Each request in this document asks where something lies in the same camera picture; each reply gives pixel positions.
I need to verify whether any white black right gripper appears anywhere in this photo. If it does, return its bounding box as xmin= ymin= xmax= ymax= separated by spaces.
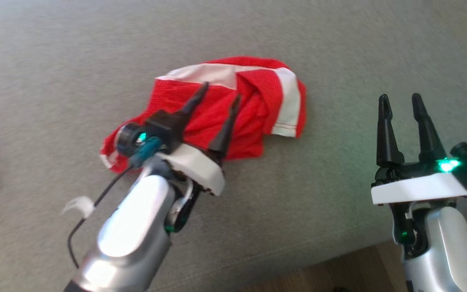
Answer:
xmin=371 ymin=93 xmax=467 ymax=206

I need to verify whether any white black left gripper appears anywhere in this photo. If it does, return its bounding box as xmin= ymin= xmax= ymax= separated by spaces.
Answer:
xmin=146 ymin=82 xmax=242 ymax=197

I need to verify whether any large grey sofa chaise cushion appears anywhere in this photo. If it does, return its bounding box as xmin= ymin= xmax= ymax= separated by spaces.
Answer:
xmin=0 ymin=0 xmax=467 ymax=292

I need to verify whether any white cable tag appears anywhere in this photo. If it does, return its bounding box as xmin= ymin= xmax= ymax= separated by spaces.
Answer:
xmin=61 ymin=196 xmax=95 ymax=219

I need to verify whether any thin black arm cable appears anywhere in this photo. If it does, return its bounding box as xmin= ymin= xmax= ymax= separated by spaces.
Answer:
xmin=66 ymin=164 xmax=135 ymax=270

